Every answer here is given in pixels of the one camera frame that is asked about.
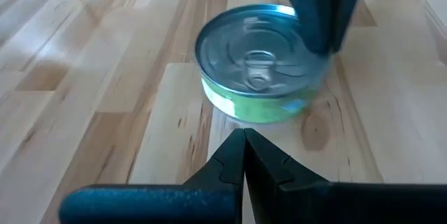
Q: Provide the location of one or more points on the green label tuna can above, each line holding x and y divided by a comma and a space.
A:
251, 60

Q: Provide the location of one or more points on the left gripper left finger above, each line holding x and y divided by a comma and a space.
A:
209, 203

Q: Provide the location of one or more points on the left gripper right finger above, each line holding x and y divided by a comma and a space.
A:
314, 203

